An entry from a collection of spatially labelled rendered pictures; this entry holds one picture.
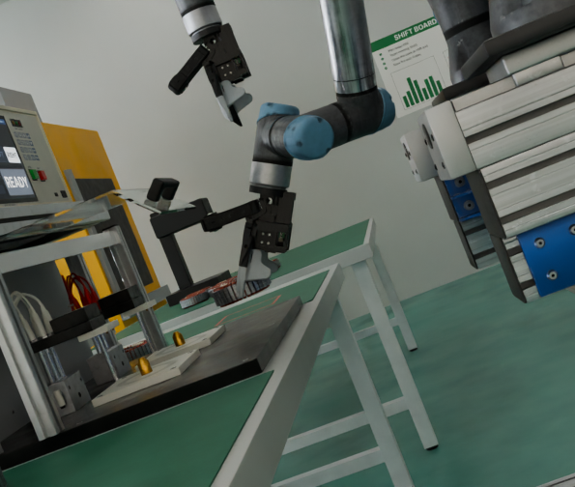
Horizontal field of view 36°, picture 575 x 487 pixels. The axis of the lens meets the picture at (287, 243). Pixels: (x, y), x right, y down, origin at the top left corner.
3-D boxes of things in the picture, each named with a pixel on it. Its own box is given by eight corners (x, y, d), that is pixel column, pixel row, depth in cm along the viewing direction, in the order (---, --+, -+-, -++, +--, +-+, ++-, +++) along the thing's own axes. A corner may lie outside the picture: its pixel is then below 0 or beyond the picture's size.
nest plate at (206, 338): (225, 329, 173) (223, 324, 173) (211, 344, 158) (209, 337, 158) (158, 357, 175) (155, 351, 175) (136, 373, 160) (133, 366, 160)
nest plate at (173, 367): (201, 355, 149) (198, 348, 149) (181, 374, 134) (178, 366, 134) (122, 385, 151) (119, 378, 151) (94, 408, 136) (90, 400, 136)
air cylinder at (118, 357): (131, 368, 172) (121, 342, 171) (121, 377, 164) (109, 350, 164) (108, 377, 172) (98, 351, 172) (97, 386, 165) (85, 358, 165)
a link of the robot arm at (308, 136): (347, 102, 149) (316, 102, 159) (291, 123, 145) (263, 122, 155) (358, 147, 151) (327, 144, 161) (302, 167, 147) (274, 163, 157)
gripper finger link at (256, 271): (266, 295, 154) (274, 248, 159) (233, 290, 155) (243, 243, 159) (266, 301, 157) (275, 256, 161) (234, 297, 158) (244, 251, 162)
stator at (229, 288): (275, 281, 169) (268, 264, 169) (268, 289, 158) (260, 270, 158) (223, 303, 171) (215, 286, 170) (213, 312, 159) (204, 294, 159)
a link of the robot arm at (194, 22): (179, 16, 178) (186, 23, 186) (186, 37, 179) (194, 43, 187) (212, 1, 178) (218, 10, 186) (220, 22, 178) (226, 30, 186)
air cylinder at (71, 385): (92, 399, 148) (79, 369, 147) (76, 411, 140) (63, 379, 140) (65, 409, 148) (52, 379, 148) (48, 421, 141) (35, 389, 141)
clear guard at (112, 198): (196, 208, 150) (183, 175, 150) (161, 214, 126) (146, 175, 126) (28, 276, 154) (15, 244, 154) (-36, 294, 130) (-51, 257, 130)
